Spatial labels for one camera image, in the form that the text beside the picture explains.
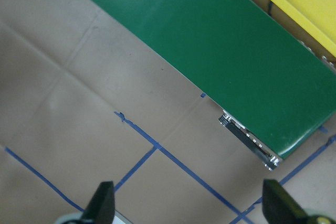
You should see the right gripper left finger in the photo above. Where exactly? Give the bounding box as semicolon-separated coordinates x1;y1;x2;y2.
80;181;115;224

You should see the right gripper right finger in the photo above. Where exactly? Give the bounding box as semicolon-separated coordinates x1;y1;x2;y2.
262;179;306;224

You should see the green conveyor belt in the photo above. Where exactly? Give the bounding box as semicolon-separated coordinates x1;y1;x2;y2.
92;0;335;169

